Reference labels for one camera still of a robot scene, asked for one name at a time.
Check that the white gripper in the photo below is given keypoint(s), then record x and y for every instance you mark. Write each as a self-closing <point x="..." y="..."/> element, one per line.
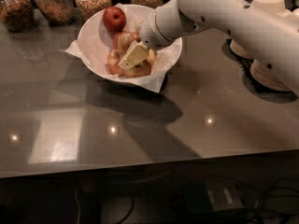
<point x="149" y="32"/>

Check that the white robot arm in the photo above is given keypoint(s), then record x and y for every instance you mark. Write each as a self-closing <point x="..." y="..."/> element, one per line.
<point x="271" y="39"/>

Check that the yellow-red apple front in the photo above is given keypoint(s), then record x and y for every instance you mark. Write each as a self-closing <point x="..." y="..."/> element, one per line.
<point x="141" y="70"/>

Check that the red-yellow apple lower left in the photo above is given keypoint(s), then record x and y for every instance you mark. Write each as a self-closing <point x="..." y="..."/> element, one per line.
<point x="113" y="63"/>

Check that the red-yellow apple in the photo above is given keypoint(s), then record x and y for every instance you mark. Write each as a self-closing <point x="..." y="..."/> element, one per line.
<point x="123" y="40"/>
<point x="113" y="63"/>

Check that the red-yellow apple centre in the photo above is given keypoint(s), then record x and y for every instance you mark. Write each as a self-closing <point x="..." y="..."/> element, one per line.
<point x="123" y="40"/>

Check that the yellow apple right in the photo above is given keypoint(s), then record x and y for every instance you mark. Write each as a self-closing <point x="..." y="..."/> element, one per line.
<point x="151" y="58"/>

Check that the white bowl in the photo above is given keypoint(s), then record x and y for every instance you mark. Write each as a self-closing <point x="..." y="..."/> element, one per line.
<point x="93" y="38"/>

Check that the dark red apple top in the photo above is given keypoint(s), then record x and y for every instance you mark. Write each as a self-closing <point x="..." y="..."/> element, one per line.
<point x="114" y="19"/>

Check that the white paper liner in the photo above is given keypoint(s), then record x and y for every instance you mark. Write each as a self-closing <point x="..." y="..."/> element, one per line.
<point x="93" y="44"/>

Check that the glass jar colourful cereal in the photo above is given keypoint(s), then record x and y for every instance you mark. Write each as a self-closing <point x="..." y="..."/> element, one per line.
<point x="88" y="8"/>

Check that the glass jar brown cereal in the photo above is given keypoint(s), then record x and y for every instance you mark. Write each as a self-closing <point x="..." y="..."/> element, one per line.
<point x="17" y="15"/>
<point x="57" y="12"/>

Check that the glass jar brown cereal far left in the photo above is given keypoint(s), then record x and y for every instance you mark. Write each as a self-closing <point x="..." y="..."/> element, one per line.
<point x="17" y="15"/>

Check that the black mat under bowls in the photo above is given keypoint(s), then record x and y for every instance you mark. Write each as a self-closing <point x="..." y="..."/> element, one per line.
<point x="259" y="90"/>

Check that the rear stack paper bowls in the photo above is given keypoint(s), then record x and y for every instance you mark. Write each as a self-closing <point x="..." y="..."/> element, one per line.
<point x="277" y="7"/>

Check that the black power box below table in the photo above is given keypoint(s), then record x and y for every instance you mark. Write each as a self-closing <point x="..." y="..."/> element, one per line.
<point x="209" y="203"/>

